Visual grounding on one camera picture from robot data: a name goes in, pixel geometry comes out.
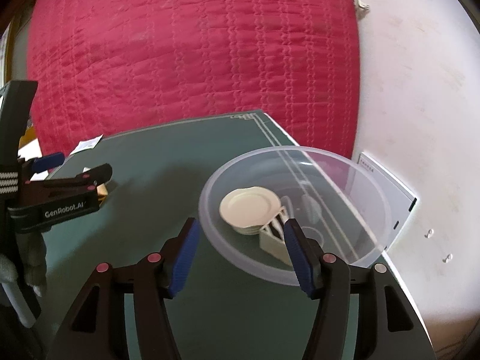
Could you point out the gloved left hand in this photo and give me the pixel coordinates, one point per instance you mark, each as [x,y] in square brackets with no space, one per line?
[33,252]

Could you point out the clear plastic bowl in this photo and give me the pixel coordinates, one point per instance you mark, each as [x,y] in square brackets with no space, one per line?
[335,201]

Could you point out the white ceramic plate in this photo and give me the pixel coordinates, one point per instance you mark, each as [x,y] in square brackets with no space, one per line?
[248,210]

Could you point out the red quilted cover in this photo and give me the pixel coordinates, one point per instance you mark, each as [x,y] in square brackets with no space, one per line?
[109,66]

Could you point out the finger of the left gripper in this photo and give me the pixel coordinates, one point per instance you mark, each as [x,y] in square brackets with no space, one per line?
[45,163]
[48,191]

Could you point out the white paper slip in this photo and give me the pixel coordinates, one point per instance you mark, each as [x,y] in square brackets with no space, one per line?
[87,145]

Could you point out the orange cube block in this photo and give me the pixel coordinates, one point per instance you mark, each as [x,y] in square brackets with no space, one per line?
[102,193]

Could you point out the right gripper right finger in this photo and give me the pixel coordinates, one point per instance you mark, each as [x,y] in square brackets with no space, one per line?
[387,325]

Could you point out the white wall panel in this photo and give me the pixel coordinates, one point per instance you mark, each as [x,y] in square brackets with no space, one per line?
[401,200]

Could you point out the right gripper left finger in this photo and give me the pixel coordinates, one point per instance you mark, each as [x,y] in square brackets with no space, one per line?
[94,326]

